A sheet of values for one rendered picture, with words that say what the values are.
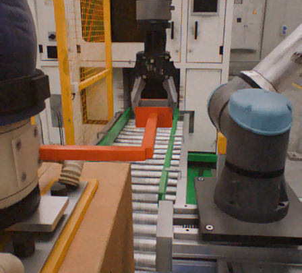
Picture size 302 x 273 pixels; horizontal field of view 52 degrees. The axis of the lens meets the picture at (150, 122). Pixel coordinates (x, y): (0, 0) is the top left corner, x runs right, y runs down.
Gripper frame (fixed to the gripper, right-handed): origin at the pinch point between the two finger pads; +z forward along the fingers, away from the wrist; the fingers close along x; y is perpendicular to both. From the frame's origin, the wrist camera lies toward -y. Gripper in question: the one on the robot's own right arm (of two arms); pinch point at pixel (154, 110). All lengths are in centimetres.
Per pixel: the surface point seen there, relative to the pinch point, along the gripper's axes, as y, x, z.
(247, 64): -856, 232, 87
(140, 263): -25, -6, 67
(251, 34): -840, 230, 3
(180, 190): -69, 10, 61
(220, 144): -39, 23, 23
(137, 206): -62, -11, 66
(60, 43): -113, -61, -9
